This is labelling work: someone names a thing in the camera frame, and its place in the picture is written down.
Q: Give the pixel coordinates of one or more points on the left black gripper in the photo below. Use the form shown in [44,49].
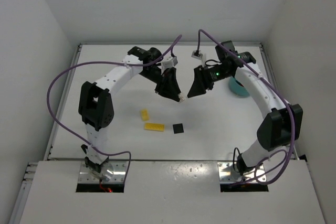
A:
[163,81]

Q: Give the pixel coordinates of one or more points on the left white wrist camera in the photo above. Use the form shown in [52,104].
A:
[168,62]

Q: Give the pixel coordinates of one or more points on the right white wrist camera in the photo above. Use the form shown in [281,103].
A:
[197,54]

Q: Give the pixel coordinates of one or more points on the white lego piece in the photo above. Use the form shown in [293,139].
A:
[181,97]

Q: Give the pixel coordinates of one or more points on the metal base plate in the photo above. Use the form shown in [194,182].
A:
[112,172]
[227,175]

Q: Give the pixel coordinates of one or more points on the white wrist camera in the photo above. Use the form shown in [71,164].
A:
[168,62]
[197,54]

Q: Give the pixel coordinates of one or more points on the yellow long lego plate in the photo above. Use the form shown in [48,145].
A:
[154,127]

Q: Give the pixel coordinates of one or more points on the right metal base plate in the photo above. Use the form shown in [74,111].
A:
[227,175]

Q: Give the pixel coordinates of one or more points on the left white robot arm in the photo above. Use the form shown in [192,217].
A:
[95,104]

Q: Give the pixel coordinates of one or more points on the yellow lego slope brick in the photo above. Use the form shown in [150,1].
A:
[144,115]

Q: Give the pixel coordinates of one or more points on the black square lego plate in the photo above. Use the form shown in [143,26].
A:
[178,128]

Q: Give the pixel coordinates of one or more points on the teal round divided container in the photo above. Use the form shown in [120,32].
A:
[237,89]

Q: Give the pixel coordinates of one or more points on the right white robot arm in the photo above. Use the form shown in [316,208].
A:
[281,123]

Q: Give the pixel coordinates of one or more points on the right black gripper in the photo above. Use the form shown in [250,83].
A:
[205,77]

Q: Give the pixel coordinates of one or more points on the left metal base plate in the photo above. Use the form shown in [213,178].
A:
[112,172]

